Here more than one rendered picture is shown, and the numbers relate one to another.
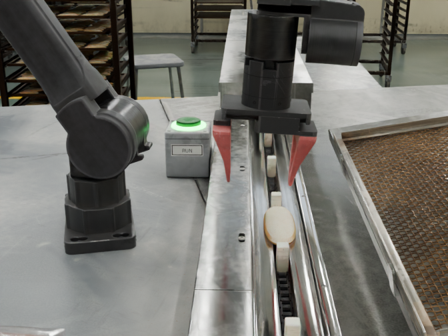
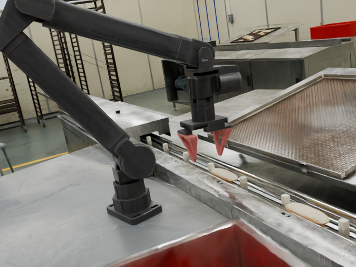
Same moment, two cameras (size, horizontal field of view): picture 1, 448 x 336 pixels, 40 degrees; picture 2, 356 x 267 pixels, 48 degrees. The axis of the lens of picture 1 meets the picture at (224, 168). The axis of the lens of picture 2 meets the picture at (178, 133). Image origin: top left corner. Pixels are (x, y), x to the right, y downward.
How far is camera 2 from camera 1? 0.44 m
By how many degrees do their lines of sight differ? 26
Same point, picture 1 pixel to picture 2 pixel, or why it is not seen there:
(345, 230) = not seen: hidden behind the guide
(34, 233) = (101, 225)
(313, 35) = (222, 81)
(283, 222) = (226, 172)
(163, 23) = not seen: outside the picture
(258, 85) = (204, 110)
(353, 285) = not seen: hidden behind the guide
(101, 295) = (177, 230)
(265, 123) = (211, 126)
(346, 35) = (234, 78)
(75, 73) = (117, 127)
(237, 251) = (225, 186)
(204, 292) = (236, 203)
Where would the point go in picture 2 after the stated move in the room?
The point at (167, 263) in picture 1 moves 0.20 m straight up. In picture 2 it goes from (187, 209) to (172, 125)
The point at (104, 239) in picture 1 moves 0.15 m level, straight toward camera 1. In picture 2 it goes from (149, 210) to (194, 229)
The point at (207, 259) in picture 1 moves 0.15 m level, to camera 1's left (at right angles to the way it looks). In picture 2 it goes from (218, 193) to (156, 217)
